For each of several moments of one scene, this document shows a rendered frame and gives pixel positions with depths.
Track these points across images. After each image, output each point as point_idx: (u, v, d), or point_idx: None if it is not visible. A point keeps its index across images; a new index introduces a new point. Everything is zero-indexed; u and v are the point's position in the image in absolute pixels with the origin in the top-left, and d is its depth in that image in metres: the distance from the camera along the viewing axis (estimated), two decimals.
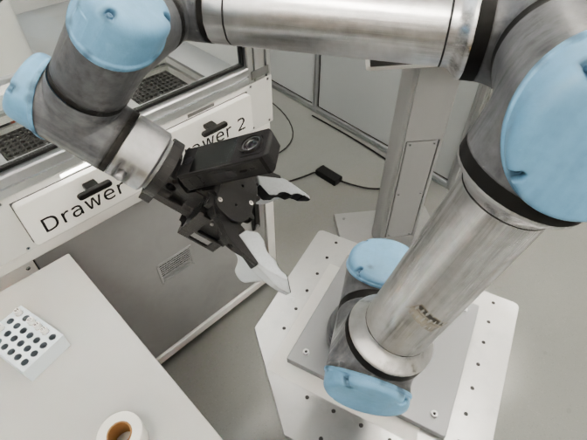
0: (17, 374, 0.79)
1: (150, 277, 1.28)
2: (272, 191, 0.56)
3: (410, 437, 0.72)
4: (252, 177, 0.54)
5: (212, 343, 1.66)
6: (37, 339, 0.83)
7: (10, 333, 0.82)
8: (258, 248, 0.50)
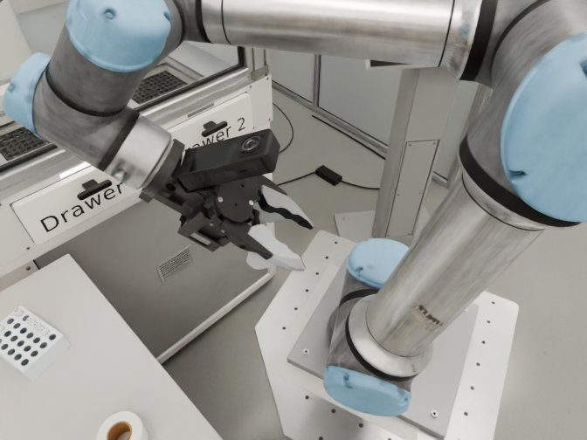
0: (17, 374, 0.79)
1: (150, 277, 1.28)
2: (272, 202, 0.55)
3: (410, 437, 0.72)
4: (257, 184, 0.54)
5: (212, 343, 1.66)
6: (37, 339, 0.83)
7: (10, 333, 0.82)
8: (268, 239, 0.52)
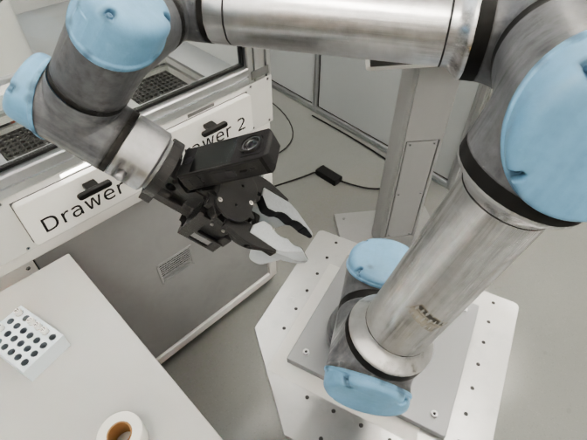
0: (17, 374, 0.79)
1: (150, 277, 1.28)
2: (272, 206, 0.54)
3: (410, 437, 0.72)
4: (258, 186, 0.54)
5: (212, 343, 1.66)
6: (37, 339, 0.83)
7: (10, 333, 0.82)
8: (271, 235, 0.52)
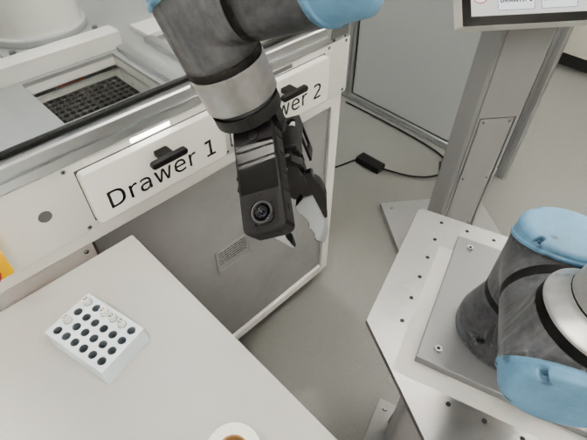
0: (89, 374, 0.65)
1: (208, 265, 1.14)
2: (300, 209, 0.51)
3: None
4: (307, 191, 0.49)
5: (261, 341, 1.52)
6: None
7: (79, 326, 0.68)
8: None
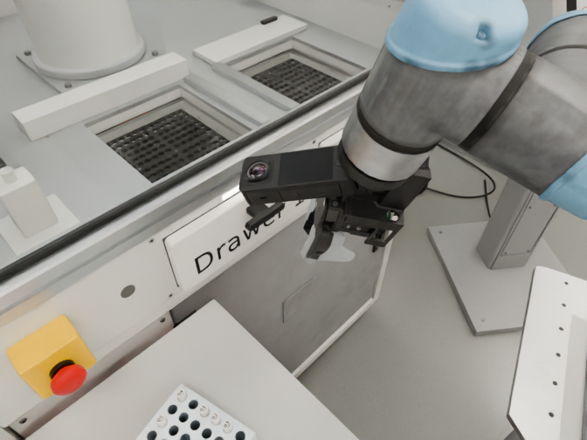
0: None
1: (274, 315, 1.03)
2: (312, 230, 0.50)
3: None
4: (316, 231, 0.47)
5: (314, 383, 1.41)
6: (210, 435, 0.57)
7: (174, 429, 0.57)
8: (312, 203, 0.53)
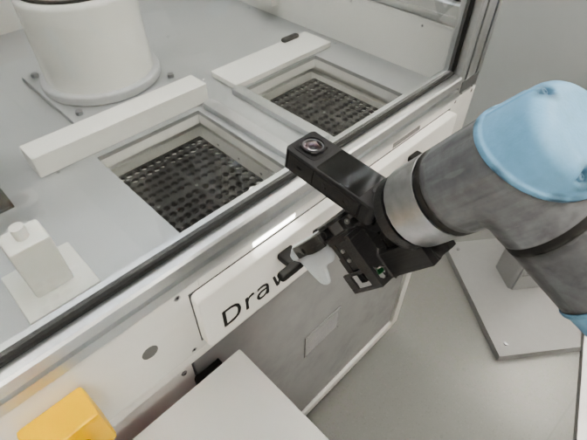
0: None
1: (296, 351, 0.97)
2: (315, 232, 0.50)
3: None
4: (315, 234, 0.47)
5: (331, 412, 1.35)
6: None
7: None
8: None
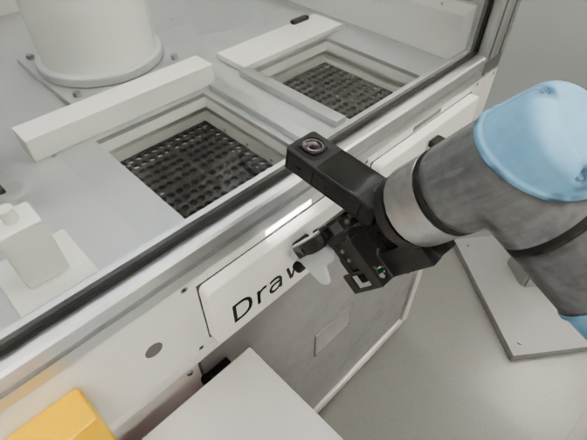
0: None
1: (307, 350, 0.92)
2: (315, 232, 0.50)
3: None
4: (315, 234, 0.47)
5: (340, 414, 1.30)
6: None
7: None
8: None
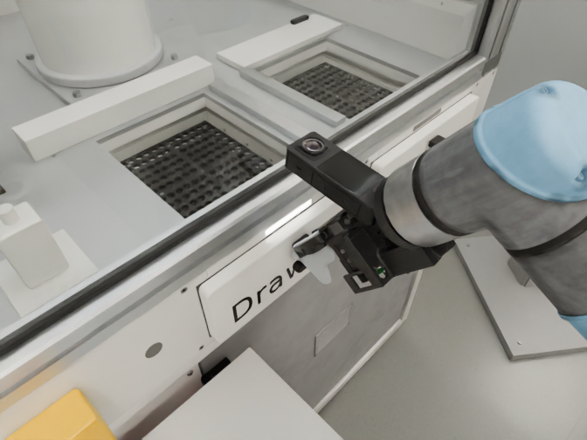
0: None
1: (307, 350, 0.92)
2: (315, 231, 0.50)
3: None
4: (316, 233, 0.47)
5: (340, 414, 1.30)
6: None
7: None
8: None
